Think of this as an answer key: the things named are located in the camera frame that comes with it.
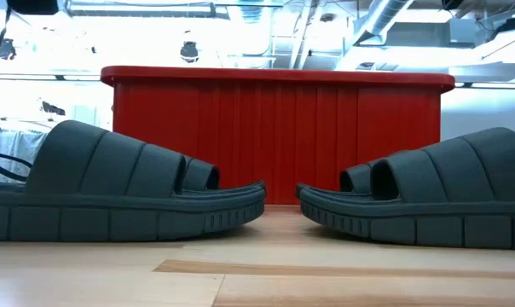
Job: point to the round dark ceiling fixture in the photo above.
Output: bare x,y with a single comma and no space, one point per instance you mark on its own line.
189,52

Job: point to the black left table frame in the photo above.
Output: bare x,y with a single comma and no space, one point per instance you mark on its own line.
1,187

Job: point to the silver ventilation duct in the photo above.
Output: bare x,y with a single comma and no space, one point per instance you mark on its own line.
381,21

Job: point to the grey cloth cover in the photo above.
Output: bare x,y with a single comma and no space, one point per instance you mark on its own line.
14,143

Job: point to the red plastic bin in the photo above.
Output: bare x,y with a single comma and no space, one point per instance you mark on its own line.
274,128

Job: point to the black ceiling fixture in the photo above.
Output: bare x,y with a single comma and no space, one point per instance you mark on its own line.
5,49

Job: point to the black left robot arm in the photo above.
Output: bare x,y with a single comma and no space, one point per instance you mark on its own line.
31,6

